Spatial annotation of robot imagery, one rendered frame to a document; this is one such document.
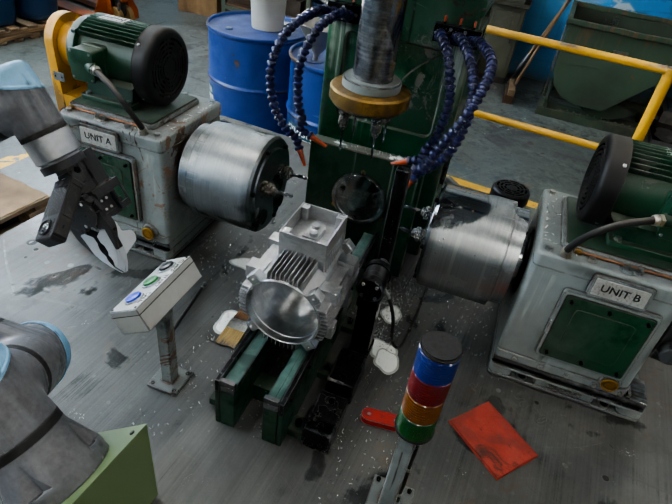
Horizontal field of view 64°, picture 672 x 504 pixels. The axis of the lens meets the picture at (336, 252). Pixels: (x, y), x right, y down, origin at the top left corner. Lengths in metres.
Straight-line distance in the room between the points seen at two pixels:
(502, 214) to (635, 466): 0.59
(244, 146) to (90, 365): 0.59
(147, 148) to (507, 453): 1.04
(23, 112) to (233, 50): 2.31
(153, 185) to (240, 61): 1.86
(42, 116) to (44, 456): 0.49
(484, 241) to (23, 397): 0.87
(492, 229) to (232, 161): 0.61
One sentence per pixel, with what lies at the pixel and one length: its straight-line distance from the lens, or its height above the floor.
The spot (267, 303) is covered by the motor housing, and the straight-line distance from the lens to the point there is 1.14.
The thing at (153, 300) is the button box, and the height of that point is 1.07.
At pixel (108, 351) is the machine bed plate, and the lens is 1.31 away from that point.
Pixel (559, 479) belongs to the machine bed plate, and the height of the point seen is 0.80.
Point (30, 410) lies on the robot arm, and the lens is 0.89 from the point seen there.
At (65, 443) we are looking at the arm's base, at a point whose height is 1.02.
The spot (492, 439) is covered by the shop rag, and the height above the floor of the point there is 0.81.
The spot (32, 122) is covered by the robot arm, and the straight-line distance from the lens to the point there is 0.95.
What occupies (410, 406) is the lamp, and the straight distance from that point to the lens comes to 0.83.
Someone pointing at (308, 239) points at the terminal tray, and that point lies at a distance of 1.02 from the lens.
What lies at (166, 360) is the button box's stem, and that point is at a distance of 1.16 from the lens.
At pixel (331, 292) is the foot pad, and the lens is 1.02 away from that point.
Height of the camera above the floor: 1.74
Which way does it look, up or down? 37 degrees down
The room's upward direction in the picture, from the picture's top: 8 degrees clockwise
